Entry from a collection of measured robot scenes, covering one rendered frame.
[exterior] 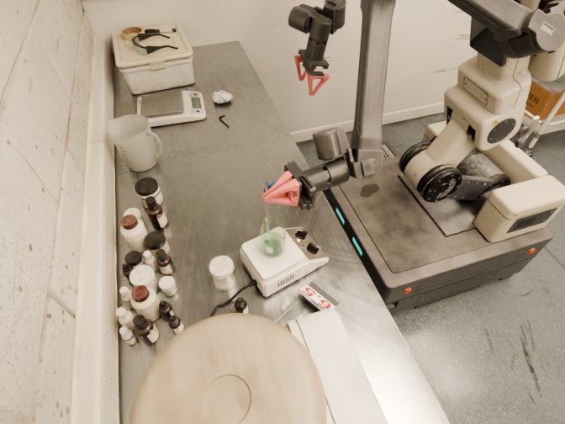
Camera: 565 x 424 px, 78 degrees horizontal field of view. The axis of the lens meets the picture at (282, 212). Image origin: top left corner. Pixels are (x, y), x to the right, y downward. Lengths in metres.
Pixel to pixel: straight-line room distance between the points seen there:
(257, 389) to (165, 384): 0.05
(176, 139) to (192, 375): 1.23
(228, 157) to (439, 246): 0.93
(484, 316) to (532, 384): 0.30
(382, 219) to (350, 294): 0.74
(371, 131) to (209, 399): 0.69
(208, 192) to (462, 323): 1.31
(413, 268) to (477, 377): 0.56
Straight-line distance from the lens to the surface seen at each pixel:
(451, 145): 1.47
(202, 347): 0.21
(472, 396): 1.78
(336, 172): 0.79
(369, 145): 0.81
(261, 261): 0.86
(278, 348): 0.21
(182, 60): 1.64
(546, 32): 1.00
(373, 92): 0.81
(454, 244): 1.63
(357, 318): 0.91
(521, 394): 1.87
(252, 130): 1.38
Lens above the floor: 1.56
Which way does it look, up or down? 49 degrees down
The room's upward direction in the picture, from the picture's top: straight up
